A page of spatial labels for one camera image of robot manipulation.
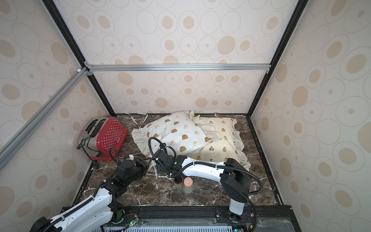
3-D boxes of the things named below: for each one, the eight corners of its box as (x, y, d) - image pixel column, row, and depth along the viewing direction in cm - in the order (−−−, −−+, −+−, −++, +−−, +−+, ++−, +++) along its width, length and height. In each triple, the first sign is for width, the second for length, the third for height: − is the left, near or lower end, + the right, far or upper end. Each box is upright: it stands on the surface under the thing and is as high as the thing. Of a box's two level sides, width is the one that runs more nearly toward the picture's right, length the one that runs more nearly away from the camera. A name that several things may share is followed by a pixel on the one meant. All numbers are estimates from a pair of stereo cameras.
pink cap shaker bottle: (183, 193, 83) (183, 187, 74) (184, 184, 86) (183, 177, 77) (192, 193, 83) (193, 187, 74) (192, 184, 86) (193, 177, 77)
